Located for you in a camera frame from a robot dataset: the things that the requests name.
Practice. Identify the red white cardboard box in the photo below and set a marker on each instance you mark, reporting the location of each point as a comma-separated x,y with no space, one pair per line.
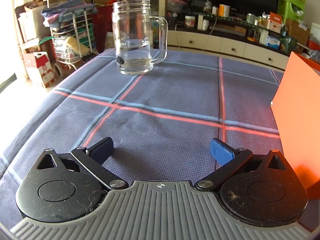
38,68

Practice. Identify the dark red paper bag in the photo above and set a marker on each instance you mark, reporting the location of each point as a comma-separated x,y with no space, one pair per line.
102,25

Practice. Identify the clear glass mug jar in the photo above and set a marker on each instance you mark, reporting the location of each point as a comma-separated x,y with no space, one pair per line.
132,42

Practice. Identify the white TV cabinet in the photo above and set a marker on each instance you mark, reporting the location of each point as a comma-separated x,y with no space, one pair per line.
232,46

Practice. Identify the orange cardboard box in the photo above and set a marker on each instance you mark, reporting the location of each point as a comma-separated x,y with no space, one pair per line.
297,117

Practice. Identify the white storage box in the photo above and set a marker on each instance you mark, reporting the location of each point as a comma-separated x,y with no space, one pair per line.
32,23

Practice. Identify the pink plastic basket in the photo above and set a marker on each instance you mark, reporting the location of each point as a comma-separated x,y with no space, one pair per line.
176,4

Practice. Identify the blue checkered tablecloth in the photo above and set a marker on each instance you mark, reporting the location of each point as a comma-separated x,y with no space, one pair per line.
162,100

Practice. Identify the orange white medicine box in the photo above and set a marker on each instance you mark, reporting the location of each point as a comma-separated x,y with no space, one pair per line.
275,22

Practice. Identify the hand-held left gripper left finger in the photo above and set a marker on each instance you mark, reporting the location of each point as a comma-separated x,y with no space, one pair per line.
102,148

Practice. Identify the green stacking bins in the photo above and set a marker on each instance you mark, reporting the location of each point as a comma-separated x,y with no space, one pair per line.
291,2

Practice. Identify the white paper bag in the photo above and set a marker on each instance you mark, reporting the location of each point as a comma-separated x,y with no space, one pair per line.
110,41

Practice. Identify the blue white box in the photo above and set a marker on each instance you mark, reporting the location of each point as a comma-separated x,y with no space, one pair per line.
273,42

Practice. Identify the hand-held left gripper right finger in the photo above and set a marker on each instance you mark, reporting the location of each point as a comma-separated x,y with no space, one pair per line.
221,152

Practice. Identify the green snack bag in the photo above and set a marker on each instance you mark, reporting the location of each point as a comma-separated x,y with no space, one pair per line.
288,43

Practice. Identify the brown cardboard box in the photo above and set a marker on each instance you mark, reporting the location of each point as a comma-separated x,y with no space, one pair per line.
298,31

